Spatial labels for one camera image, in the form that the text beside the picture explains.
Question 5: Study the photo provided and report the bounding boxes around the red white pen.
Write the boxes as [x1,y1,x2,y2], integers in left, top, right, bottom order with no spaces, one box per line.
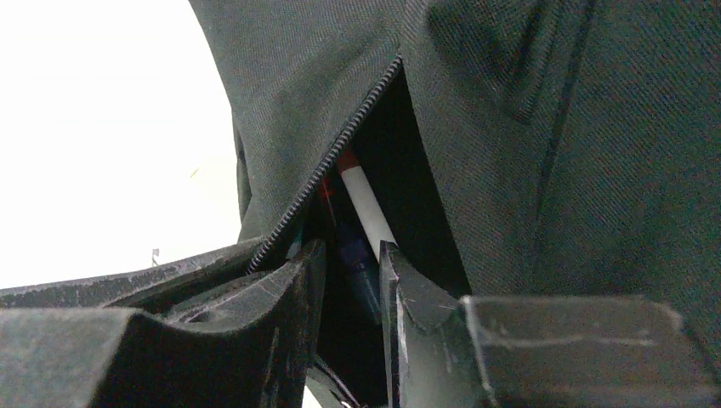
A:
[337,148,396,261]

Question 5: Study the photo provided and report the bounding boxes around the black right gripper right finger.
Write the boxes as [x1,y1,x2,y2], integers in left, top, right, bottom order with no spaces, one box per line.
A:
[379,242,720,407]

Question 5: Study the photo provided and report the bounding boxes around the dark blue pen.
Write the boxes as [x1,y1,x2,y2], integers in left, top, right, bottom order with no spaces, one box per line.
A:
[336,223,382,325]

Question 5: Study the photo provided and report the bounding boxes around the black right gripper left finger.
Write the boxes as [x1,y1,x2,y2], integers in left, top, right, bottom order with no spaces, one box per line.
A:
[1,240,326,407]

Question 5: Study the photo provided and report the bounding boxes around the green white glue stick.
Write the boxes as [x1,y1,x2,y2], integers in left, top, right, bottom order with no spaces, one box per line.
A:
[286,227,304,260]

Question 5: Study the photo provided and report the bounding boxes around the red orange clear pen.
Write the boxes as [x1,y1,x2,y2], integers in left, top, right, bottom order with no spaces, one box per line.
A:
[318,177,338,230]

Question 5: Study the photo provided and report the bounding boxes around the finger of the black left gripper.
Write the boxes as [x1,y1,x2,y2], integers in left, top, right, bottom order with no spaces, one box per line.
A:
[1,239,267,315]

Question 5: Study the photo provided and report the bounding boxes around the black student backpack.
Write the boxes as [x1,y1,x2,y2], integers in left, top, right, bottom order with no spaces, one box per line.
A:
[188,0,721,408]

